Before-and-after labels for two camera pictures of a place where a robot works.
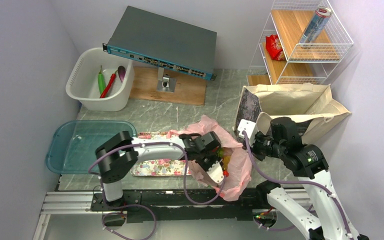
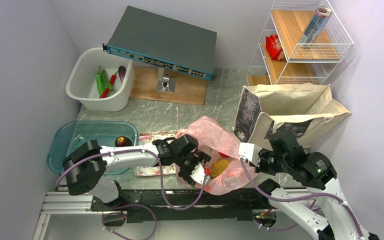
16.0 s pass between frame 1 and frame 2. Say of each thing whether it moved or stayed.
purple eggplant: stayed
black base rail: stayed
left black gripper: moved
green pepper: stayed
